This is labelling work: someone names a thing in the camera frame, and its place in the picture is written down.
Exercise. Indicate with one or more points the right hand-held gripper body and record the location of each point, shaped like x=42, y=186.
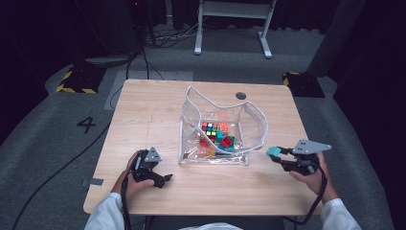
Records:
x=306, y=161

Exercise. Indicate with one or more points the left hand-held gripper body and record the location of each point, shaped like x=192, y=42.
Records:
x=147, y=166

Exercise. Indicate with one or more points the clear plastic bag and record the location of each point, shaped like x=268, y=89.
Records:
x=253, y=127

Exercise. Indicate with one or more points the pink toy block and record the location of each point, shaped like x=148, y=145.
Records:
x=201, y=151

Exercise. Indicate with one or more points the orange toy block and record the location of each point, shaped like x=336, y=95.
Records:
x=210, y=152

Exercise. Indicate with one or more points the cyan toy block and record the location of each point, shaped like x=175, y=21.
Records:
x=230, y=149
x=219, y=135

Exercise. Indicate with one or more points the multicoloured puzzle cube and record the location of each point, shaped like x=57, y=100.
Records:
x=209, y=130

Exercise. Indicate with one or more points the salmon toy block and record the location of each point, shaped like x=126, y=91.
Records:
x=224, y=127

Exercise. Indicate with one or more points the person's left hand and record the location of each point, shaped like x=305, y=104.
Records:
x=140, y=185

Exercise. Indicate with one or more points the person's right hand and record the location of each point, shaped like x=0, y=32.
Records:
x=320, y=183

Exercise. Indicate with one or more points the grey tape piece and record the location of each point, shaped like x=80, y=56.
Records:
x=92, y=182

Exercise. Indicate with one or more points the person's white shirt front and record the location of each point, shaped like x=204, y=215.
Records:
x=210, y=227

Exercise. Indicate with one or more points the black base with hazard stripes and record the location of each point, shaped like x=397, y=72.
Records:
x=81, y=81
x=303, y=84

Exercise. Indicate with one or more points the dark round table grommet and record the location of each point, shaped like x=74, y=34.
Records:
x=240, y=95

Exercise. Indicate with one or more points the grey flat stand base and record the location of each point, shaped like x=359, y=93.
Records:
x=108, y=60

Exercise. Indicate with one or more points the grey upright post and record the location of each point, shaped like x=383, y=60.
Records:
x=335, y=38

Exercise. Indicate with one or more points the white metal desk frame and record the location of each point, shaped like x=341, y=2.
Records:
x=234, y=9

